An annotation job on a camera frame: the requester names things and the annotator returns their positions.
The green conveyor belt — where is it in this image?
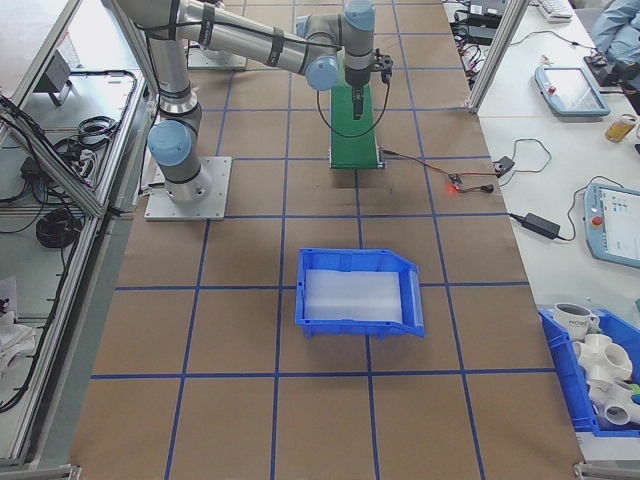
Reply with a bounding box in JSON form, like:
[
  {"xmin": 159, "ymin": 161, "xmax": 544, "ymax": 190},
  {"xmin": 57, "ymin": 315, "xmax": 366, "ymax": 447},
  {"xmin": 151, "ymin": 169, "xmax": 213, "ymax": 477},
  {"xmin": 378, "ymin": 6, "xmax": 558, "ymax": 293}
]
[{"xmin": 327, "ymin": 82, "xmax": 386, "ymax": 171}]

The small red-lit sensor module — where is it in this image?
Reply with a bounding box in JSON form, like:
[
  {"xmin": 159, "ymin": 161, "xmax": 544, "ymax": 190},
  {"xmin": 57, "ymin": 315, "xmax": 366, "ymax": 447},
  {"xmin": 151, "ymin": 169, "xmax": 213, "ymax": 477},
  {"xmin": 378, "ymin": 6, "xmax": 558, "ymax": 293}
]
[{"xmin": 382, "ymin": 147, "xmax": 494, "ymax": 195}]

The white power strip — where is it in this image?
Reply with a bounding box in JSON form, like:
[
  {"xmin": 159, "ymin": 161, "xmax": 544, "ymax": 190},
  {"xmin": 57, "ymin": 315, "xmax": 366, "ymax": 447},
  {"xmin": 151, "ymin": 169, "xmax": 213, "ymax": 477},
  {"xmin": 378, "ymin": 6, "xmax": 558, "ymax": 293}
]
[{"xmin": 459, "ymin": 42, "xmax": 484, "ymax": 76}]

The large black power brick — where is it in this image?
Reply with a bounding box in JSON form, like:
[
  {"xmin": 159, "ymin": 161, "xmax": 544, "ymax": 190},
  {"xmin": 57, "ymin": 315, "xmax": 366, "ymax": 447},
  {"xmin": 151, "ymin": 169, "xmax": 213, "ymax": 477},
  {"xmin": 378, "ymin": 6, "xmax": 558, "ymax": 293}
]
[{"xmin": 462, "ymin": 23, "xmax": 501, "ymax": 44}]

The blue plastic bin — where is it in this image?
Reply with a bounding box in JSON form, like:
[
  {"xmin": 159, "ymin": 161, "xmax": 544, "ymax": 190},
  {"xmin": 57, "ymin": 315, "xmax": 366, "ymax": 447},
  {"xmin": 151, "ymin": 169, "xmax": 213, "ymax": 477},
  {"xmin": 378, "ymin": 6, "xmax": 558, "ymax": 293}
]
[{"xmin": 293, "ymin": 247, "xmax": 427, "ymax": 341}]

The white keyboard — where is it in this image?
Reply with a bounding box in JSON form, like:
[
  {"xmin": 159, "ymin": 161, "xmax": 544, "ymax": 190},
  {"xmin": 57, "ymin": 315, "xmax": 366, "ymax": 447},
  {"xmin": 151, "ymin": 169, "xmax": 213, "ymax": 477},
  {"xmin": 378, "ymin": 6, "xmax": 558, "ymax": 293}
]
[{"xmin": 537, "ymin": 0, "xmax": 574, "ymax": 24}]

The blue grey teach pendant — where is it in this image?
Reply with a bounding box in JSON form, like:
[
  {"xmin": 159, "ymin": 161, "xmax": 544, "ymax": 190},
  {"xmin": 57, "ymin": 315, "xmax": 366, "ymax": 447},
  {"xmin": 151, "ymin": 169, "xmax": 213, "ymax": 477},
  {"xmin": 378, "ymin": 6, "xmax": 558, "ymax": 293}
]
[
  {"xmin": 533, "ymin": 64, "xmax": 612, "ymax": 119},
  {"xmin": 582, "ymin": 180, "xmax": 640, "ymax": 264}
]

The small black power adapter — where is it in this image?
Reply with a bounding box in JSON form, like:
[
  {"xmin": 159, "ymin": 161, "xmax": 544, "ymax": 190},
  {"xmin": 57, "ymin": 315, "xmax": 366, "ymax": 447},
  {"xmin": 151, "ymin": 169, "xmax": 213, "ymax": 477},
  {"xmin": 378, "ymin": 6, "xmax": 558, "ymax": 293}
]
[{"xmin": 522, "ymin": 213, "xmax": 562, "ymax": 239}]

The black electronic device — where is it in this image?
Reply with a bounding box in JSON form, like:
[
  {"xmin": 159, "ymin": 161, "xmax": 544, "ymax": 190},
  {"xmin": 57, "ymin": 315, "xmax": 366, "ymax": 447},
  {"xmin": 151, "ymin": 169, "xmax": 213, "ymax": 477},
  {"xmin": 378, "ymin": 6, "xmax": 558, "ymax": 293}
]
[{"xmin": 584, "ymin": 53, "xmax": 640, "ymax": 94}]

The yellow drink can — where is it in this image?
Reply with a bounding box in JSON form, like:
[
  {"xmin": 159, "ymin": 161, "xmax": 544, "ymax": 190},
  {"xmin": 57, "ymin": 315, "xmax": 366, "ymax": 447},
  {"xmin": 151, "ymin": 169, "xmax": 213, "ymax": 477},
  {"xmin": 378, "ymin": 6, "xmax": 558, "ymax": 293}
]
[{"xmin": 604, "ymin": 113, "xmax": 639, "ymax": 144}]

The person in blue clothing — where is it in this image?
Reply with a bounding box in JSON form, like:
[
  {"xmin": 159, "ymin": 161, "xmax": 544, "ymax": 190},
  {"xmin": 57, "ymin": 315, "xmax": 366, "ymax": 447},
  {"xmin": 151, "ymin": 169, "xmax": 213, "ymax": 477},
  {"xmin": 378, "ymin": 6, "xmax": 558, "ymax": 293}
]
[{"xmin": 592, "ymin": 0, "xmax": 640, "ymax": 61}]

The grey metal box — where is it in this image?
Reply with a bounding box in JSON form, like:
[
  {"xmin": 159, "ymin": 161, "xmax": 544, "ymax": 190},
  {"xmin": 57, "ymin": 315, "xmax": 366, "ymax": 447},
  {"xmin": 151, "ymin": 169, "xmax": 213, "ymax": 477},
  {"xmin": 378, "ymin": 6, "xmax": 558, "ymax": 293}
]
[{"xmin": 32, "ymin": 49, "xmax": 76, "ymax": 106}]

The white mug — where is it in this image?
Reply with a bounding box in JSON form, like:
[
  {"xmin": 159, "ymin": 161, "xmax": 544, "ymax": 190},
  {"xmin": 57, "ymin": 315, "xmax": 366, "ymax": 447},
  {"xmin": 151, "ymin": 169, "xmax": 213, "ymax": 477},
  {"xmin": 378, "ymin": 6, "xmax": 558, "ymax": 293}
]
[{"xmin": 552, "ymin": 302, "xmax": 601, "ymax": 341}]

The blue parts bin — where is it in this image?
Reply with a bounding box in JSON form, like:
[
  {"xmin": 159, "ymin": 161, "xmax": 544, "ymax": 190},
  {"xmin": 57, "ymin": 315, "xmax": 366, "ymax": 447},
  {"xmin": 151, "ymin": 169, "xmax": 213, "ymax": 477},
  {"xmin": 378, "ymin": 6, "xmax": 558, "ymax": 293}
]
[{"xmin": 537, "ymin": 307, "xmax": 640, "ymax": 434}]

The white pipe fitting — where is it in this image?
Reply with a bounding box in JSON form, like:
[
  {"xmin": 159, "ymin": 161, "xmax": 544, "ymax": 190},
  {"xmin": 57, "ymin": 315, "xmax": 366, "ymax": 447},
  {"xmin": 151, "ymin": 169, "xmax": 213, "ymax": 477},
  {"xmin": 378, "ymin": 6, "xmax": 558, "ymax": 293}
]
[
  {"xmin": 587, "ymin": 379, "xmax": 640, "ymax": 429},
  {"xmin": 572, "ymin": 333, "xmax": 636, "ymax": 384}
]

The white cloth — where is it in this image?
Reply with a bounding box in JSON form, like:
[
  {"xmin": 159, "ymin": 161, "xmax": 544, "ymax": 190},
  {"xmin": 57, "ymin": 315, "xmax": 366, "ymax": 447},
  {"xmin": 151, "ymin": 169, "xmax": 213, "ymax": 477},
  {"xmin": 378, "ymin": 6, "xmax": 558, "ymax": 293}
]
[{"xmin": 0, "ymin": 277, "xmax": 39, "ymax": 381}]

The aluminium extrusion bar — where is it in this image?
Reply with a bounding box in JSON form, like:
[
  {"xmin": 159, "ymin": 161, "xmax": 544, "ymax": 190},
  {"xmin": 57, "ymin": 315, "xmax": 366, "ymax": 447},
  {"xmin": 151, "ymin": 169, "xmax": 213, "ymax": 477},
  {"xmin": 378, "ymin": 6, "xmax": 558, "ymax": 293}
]
[
  {"xmin": 573, "ymin": 462, "xmax": 640, "ymax": 480},
  {"xmin": 0, "ymin": 463, "xmax": 81, "ymax": 480}
]

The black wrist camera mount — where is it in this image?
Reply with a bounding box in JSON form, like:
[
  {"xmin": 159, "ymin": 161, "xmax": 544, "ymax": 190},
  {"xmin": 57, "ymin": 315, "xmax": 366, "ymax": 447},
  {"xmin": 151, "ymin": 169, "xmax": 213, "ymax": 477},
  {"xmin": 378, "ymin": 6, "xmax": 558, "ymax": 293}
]
[{"xmin": 372, "ymin": 47, "xmax": 395, "ymax": 84}]

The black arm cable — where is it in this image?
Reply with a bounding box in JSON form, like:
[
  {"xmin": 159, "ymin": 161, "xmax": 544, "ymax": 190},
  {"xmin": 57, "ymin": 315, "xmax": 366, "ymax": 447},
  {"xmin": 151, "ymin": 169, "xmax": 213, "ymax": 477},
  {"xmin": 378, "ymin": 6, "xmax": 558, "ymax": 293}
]
[{"xmin": 315, "ymin": 29, "xmax": 394, "ymax": 139}]

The aluminium extrusion post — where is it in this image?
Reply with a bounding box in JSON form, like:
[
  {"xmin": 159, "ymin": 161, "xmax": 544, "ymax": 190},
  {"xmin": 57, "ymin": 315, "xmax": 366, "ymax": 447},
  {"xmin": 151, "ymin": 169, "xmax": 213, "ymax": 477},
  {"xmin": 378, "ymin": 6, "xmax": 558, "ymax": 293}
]
[{"xmin": 467, "ymin": 0, "xmax": 526, "ymax": 115}]

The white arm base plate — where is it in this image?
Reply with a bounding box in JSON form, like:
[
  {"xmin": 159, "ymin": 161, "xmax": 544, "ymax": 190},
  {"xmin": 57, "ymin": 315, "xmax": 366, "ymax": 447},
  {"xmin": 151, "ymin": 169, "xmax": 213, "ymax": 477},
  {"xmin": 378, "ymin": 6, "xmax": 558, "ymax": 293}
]
[
  {"xmin": 143, "ymin": 155, "xmax": 234, "ymax": 222},
  {"xmin": 187, "ymin": 42, "xmax": 247, "ymax": 71}
]

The V-shaped metal bar frame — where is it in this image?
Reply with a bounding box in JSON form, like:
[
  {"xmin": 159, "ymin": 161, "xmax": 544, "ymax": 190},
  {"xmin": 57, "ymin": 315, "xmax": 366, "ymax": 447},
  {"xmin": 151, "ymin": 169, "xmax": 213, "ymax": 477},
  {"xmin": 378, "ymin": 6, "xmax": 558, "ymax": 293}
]
[{"xmin": 0, "ymin": 0, "xmax": 154, "ymax": 469}]

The black cable bundle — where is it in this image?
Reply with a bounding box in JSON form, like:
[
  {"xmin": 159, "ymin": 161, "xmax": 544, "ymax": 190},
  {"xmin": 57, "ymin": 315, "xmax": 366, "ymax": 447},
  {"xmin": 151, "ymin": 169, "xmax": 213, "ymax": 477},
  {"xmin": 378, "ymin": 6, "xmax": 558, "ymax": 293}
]
[{"xmin": 35, "ymin": 207, "xmax": 84, "ymax": 251}]

